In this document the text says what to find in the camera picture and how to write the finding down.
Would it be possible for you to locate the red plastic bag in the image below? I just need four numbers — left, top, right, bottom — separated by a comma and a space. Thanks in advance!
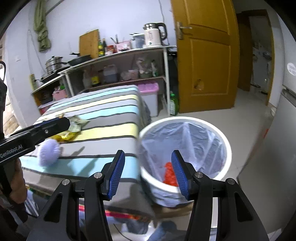
163, 162, 178, 187

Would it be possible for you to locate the green snack packet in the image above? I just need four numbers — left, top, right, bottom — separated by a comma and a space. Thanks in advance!
68, 115, 89, 133

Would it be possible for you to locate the striped tablecloth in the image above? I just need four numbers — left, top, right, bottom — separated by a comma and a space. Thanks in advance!
21, 85, 154, 220

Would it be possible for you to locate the yellow power strip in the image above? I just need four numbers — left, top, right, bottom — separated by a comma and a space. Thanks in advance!
29, 74, 38, 90

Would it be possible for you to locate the clear plastic container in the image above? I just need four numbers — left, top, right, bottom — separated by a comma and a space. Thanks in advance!
130, 33, 145, 49

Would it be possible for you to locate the wooden cutting board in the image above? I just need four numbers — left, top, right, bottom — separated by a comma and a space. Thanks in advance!
79, 29, 99, 59

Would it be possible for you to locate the white foam fruit net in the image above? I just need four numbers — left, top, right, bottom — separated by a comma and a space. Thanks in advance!
37, 138, 61, 167

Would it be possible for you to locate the white kitchen shelf unit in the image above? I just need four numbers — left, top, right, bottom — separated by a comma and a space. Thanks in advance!
32, 46, 172, 113

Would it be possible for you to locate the green detergent bottle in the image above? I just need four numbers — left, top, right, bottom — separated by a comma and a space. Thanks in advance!
170, 91, 179, 115

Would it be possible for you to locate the pink lidded storage box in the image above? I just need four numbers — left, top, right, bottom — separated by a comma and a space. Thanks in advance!
137, 81, 159, 117

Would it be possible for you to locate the pink utensil holder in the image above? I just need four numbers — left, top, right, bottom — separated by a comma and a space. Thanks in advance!
115, 40, 132, 53

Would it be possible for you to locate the grey refrigerator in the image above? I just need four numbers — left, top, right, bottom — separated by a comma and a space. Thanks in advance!
238, 21, 295, 233

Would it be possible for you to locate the dark soy sauce bottle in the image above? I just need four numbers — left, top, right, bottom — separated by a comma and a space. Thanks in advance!
102, 38, 107, 55

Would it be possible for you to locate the black induction cooker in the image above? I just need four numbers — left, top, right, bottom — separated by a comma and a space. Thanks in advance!
40, 66, 69, 83

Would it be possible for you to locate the gold snack wrapper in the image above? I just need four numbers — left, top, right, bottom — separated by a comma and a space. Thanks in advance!
51, 131, 80, 142

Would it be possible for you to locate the black frying pan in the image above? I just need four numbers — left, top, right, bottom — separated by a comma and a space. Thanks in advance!
61, 53, 92, 66

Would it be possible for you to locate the person's left hand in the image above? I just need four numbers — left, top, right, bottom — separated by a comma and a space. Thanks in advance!
10, 159, 28, 204

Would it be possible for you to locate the green sauce bottle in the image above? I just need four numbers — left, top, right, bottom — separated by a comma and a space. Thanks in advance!
98, 40, 104, 57

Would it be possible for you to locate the green hanging cloth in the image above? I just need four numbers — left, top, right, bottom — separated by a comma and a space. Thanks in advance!
33, 1, 51, 52

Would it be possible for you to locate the pink plastic basket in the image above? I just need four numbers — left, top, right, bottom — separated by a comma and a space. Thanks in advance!
52, 89, 67, 101

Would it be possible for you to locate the steel steamer pot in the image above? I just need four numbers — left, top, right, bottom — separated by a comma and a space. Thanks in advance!
45, 56, 63, 74

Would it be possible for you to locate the brown wooden door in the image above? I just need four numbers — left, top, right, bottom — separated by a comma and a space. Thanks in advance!
171, 0, 239, 113

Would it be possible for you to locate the white electric kettle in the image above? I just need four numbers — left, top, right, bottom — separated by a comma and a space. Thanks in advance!
143, 22, 168, 47

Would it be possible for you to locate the white trash bin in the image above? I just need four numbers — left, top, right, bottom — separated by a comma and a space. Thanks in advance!
138, 116, 232, 208

